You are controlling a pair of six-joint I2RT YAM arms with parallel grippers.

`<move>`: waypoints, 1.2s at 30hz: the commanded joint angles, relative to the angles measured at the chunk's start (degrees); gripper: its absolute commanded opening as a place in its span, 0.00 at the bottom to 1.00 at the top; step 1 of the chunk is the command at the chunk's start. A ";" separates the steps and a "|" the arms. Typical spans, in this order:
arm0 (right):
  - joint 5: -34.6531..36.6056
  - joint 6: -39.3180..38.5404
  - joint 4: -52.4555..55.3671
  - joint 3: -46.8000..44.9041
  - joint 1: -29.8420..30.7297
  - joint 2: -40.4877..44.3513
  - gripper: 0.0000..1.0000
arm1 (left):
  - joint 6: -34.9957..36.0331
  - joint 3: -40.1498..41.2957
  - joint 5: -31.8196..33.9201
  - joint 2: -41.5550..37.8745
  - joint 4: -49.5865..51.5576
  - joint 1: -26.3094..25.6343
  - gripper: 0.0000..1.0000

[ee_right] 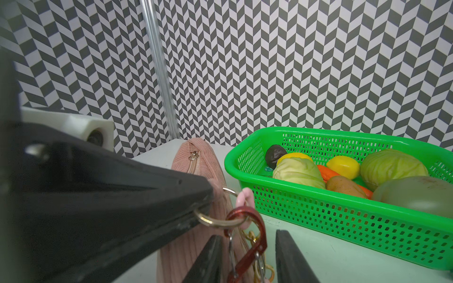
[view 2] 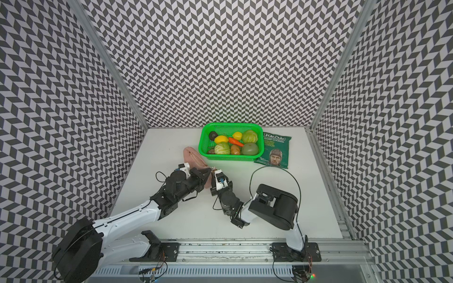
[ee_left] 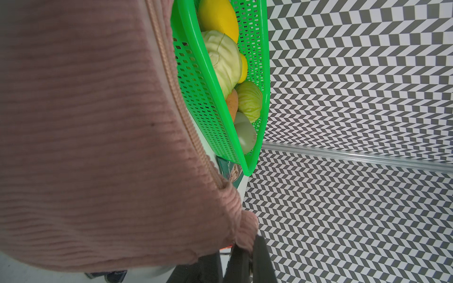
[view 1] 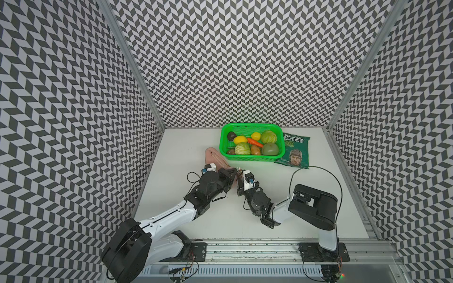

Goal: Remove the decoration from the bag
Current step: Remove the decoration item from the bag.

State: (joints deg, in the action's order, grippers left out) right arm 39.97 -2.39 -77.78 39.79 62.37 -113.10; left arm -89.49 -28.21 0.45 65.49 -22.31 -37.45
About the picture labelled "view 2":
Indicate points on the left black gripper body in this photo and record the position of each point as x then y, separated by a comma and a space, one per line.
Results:
203, 175

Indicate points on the pink corduroy pouch bag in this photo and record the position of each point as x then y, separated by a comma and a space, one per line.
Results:
196, 161

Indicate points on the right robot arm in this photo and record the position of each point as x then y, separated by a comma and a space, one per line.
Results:
275, 206

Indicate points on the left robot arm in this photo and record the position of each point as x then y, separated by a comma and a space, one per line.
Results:
89, 245

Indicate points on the green chips bag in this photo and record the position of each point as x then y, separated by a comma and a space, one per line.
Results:
276, 151

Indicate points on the green cabbage toy front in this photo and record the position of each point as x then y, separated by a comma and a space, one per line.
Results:
222, 148

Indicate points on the green cabbage toy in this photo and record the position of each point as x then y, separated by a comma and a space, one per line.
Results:
250, 136
222, 148

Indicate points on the brown potato toy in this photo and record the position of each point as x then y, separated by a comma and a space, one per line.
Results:
235, 150

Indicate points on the green plastic basket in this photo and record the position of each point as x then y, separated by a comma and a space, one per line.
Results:
206, 146

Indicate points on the dark avocado toy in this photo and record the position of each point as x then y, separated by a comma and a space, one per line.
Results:
213, 135

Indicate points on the yellow bell pepper toy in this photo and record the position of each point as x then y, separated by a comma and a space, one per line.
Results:
220, 139

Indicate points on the green apple toy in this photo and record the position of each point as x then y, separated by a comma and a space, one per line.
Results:
250, 149

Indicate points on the orange carrot toy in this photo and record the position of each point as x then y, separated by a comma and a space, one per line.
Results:
232, 141

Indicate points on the yellow lemon toy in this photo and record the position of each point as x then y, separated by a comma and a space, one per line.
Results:
237, 136

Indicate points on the green cabbage toy back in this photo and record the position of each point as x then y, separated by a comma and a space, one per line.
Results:
250, 136

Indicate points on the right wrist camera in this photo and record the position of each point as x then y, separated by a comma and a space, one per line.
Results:
221, 181

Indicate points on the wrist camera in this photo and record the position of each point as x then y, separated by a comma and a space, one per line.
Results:
221, 181
185, 167

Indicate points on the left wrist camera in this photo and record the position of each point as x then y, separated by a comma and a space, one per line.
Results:
185, 167

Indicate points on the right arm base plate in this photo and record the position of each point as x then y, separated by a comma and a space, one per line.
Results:
282, 253

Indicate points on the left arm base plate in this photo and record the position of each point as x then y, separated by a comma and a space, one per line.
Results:
158, 250

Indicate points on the aluminium front rail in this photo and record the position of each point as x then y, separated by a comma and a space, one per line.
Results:
257, 251

